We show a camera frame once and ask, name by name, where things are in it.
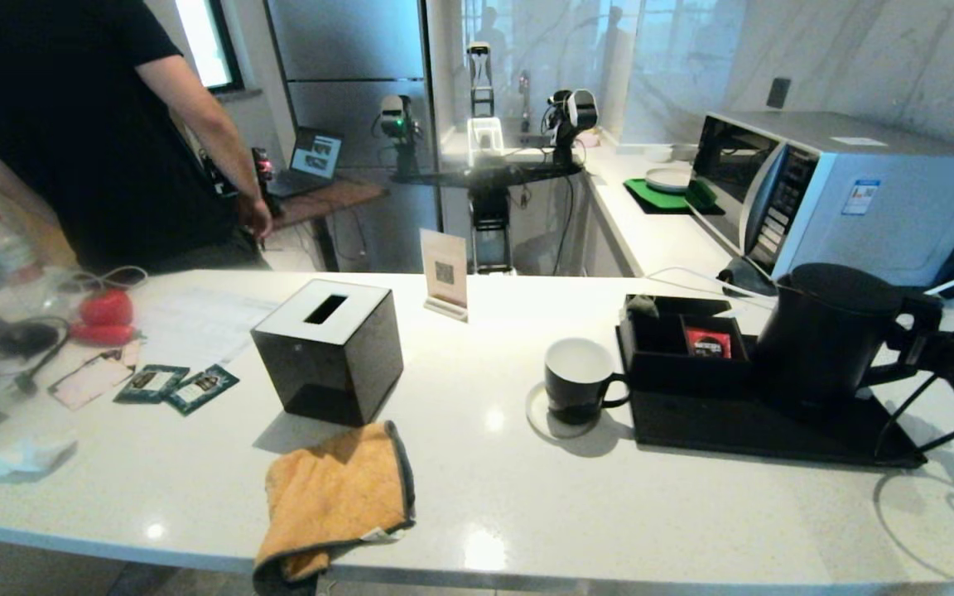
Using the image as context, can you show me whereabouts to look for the black electric kettle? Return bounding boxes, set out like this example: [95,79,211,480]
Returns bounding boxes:
[754,263,946,415]

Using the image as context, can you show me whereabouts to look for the green tea sachet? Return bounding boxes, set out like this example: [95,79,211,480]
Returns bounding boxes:
[113,363,190,406]
[164,364,240,416]

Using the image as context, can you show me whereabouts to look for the silver microwave oven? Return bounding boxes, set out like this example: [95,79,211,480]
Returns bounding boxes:
[687,110,954,286]

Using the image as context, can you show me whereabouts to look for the black serving tray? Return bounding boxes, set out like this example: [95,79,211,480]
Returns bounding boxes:
[616,294,928,469]

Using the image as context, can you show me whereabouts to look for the black sachet organiser box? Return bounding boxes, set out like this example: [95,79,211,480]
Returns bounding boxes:
[619,294,753,394]

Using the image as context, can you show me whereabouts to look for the white plate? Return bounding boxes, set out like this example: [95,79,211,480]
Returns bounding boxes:
[645,167,693,195]

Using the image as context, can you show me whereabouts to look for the black mug white inside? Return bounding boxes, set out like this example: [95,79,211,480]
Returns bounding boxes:
[544,337,632,426]

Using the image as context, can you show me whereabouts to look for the white round coaster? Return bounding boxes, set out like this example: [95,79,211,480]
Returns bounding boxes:
[525,382,610,440]

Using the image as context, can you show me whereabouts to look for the black background robot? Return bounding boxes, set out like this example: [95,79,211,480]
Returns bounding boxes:
[373,41,602,276]

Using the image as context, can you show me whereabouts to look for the acrylic table sign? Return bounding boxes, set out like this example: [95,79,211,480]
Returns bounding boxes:
[420,228,470,323]

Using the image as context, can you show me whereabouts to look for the black glossy tissue box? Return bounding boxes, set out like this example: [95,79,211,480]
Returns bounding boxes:
[250,278,405,428]

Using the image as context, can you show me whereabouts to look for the brown wooden desk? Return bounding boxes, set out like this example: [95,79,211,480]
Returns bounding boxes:
[266,176,387,270]

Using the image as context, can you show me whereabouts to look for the orange microfiber cloth grey trim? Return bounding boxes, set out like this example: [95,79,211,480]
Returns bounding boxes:
[253,421,417,596]

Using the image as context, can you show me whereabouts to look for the open laptop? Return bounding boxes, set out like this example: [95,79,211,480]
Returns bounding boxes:
[268,127,344,199]

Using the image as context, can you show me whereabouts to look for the grey refrigerator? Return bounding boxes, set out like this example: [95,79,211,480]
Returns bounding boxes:
[264,0,445,274]

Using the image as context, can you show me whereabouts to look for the printed white paper sheet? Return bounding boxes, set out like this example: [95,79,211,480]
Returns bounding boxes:
[136,290,279,369]

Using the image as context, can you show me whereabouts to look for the dark framed window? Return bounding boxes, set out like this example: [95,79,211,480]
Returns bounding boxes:
[175,0,244,94]

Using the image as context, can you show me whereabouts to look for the red toy bell pepper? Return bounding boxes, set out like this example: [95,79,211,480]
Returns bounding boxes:
[78,287,135,328]

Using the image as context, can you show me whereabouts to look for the beige torn sachet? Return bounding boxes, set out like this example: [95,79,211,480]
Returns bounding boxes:
[48,339,142,411]

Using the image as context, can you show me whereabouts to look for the black power brick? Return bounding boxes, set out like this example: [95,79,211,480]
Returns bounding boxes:
[0,321,61,358]

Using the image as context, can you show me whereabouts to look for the crumpled white tissue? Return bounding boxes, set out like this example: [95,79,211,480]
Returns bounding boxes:
[0,435,79,485]

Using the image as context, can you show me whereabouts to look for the person in black shirt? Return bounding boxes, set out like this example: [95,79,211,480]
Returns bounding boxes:
[0,0,275,274]

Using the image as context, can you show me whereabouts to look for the clear water bottle red cap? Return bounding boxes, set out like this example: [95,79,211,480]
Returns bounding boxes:
[0,207,46,295]

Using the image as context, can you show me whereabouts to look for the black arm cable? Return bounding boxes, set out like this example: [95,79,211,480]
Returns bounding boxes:
[873,372,954,464]

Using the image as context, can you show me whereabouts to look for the black cable with plug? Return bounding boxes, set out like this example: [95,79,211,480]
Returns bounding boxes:
[12,331,72,397]

